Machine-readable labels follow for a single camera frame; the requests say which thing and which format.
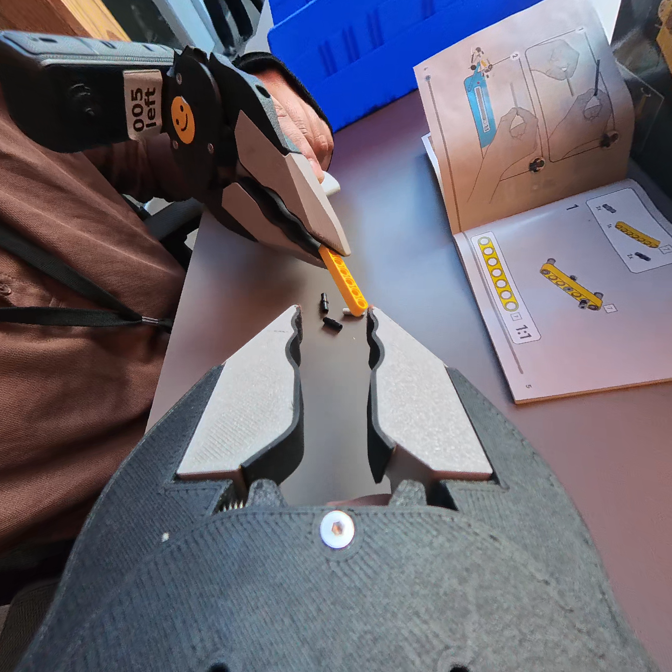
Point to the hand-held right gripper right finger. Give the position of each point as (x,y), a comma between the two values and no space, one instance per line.
(425,404)

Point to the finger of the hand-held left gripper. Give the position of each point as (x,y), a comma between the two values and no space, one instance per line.
(294,194)
(246,207)

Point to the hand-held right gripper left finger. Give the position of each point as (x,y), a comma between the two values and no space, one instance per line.
(246,404)

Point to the yellow lego beam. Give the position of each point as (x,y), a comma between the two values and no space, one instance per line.
(344,283)

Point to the black lego pin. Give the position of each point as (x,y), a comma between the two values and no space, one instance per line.
(324,303)
(332,324)

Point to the lego instruction booklet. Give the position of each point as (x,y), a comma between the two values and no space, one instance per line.
(551,315)

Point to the person's left hand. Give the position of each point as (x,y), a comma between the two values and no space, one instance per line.
(299,120)

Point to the grey chair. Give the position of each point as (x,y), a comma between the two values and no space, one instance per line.
(168,220)

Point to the brown cardboard box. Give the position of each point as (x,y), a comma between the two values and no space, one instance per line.
(63,15)

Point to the blue plastic bin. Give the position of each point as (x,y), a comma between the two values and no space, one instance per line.
(367,52)

